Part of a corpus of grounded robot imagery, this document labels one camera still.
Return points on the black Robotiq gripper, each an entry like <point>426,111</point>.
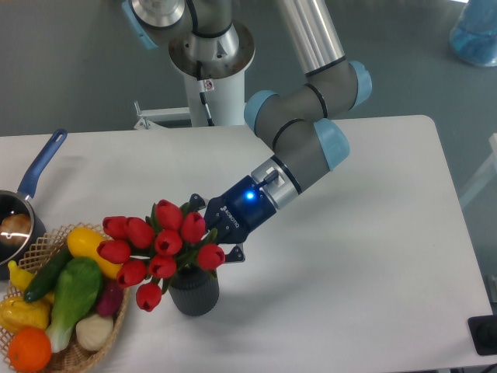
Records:
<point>235,214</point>

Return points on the red tulip bouquet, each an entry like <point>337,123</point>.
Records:
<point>152,250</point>

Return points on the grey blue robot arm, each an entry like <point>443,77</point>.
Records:
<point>298,127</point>

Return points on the dark grey ribbed vase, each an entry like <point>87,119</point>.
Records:
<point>194,292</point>

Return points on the purple red onion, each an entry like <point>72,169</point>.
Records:
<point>110,299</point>

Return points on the yellow squash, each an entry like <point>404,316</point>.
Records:
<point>83,242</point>

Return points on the green bok choy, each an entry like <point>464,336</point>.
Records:
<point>76,291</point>

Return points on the white garlic bulb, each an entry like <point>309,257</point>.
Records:
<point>92,332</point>

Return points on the green cucumber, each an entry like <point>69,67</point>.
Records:
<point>46,278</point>

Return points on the brown bread in pan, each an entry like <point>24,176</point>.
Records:
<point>15,230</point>

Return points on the yellow banana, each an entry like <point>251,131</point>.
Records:
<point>19,276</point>

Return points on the yellow bell pepper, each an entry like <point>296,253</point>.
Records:
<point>16,314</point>

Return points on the orange fruit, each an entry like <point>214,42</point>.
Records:
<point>29,350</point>

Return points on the black device at edge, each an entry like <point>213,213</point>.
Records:
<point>483,334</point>

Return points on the blue transparent bag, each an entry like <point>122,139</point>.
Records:
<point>473,37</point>

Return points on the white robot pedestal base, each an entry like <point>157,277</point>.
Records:
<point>213,71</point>

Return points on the blue handled saucepan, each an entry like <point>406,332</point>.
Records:
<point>18,202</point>

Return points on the white frame at right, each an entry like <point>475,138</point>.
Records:
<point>481,177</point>

